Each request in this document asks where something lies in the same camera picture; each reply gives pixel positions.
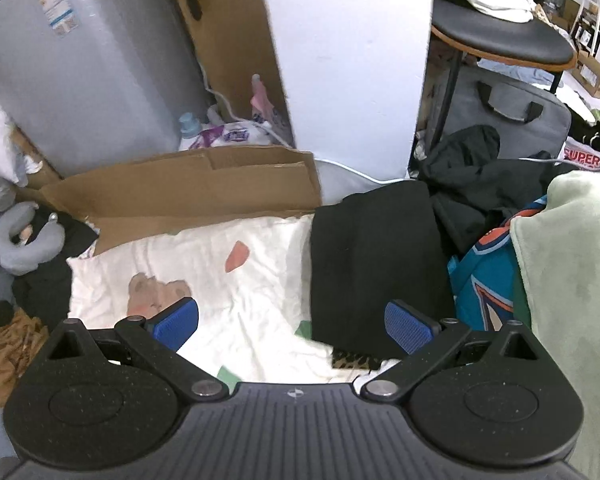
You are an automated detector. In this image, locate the teal sports jersey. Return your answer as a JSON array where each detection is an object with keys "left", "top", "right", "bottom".
[{"left": 449, "top": 196, "right": 546, "bottom": 332}]

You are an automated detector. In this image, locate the light green fleece blanket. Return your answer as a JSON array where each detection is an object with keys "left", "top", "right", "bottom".
[{"left": 510, "top": 171, "right": 600, "bottom": 479}]

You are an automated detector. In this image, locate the brown cardboard sheet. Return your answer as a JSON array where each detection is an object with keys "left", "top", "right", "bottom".
[{"left": 11, "top": 0, "right": 324, "bottom": 256}]

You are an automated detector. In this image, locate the white plastic shopping bag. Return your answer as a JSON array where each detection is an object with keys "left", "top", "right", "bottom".
[{"left": 559, "top": 136, "right": 600, "bottom": 171}]

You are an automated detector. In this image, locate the white pillar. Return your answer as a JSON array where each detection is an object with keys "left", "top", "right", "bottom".
[{"left": 264, "top": 0, "right": 432, "bottom": 181}]

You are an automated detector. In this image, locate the grey plush toy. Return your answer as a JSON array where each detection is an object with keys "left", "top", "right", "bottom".
[{"left": 0, "top": 177, "right": 66, "bottom": 276}]

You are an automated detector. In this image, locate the black crumpled garment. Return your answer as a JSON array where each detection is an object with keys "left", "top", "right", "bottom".
[{"left": 12, "top": 206, "right": 98, "bottom": 333}]

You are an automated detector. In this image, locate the grey laptop bag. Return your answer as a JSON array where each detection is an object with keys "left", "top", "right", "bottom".
[{"left": 425, "top": 66, "right": 571, "bottom": 159}]

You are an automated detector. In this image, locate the leopard print garment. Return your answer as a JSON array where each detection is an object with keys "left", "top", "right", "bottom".
[{"left": 332, "top": 349, "right": 382, "bottom": 370}]

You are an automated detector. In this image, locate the brown crumpled garment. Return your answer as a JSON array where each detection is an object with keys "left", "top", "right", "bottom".
[{"left": 0, "top": 309, "right": 50, "bottom": 408}]

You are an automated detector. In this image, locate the white cartoon print bedsheet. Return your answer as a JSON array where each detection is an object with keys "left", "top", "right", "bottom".
[{"left": 66, "top": 212, "right": 401, "bottom": 385}]

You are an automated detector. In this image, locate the black round stool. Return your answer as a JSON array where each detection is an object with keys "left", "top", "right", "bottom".
[{"left": 430, "top": 0, "right": 578, "bottom": 145}]

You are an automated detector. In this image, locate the black knit sweater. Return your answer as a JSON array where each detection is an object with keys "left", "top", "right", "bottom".
[{"left": 310, "top": 180, "right": 455, "bottom": 360}]

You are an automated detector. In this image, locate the grey refrigerator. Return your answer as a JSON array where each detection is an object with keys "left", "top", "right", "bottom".
[{"left": 0, "top": 0, "right": 211, "bottom": 177}]

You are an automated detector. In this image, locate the black jacket pile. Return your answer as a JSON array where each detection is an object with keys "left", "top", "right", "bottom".
[{"left": 419, "top": 126, "right": 574, "bottom": 259}]

